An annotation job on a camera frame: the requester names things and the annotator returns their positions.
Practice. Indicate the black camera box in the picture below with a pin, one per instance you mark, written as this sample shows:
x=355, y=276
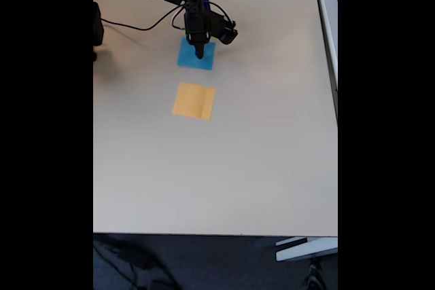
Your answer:
x=224, y=28

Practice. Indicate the light blue paper square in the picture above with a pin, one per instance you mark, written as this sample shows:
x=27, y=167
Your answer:
x=185, y=59

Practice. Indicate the black stand leg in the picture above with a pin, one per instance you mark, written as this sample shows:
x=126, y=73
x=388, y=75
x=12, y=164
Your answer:
x=314, y=276

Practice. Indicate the orange paper square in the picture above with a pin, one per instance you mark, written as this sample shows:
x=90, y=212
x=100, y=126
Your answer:
x=193, y=101

